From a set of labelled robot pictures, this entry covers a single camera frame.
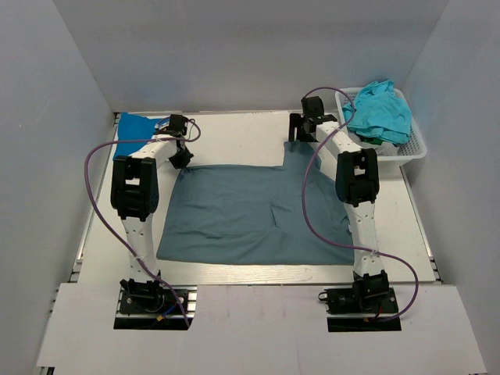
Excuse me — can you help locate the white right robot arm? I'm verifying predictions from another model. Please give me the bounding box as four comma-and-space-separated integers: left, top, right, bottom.
289, 96, 384, 279

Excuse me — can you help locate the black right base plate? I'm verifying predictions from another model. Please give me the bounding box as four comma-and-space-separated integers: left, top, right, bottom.
318, 271, 402, 333

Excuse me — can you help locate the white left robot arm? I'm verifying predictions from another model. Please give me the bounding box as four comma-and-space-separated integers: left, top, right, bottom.
110, 114, 193, 277

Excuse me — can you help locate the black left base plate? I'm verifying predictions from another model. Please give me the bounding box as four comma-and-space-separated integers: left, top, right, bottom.
113, 279, 196, 330

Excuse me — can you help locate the crumpled turquoise t shirt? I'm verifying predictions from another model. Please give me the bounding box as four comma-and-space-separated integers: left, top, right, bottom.
342, 80, 412, 145

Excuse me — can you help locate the folded bright blue t shirt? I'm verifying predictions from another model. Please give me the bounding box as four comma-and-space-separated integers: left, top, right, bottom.
112, 112, 175, 160

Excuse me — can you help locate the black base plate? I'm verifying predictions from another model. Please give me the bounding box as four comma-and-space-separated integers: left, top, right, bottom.
318, 271, 402, 333
113, 279, 196, 330

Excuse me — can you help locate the grey-blue t shirt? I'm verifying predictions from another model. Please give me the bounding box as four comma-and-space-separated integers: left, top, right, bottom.
156, 142, 354, 266

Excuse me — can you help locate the white plastic basket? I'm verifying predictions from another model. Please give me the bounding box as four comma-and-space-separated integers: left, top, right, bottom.
335, 80, 427, 166

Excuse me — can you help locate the green garment in basket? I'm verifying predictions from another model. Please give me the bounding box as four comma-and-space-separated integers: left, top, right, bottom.
360, 137, 384, 145

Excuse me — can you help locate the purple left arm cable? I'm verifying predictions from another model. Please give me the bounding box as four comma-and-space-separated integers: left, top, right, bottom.
85, 116, 202, 329

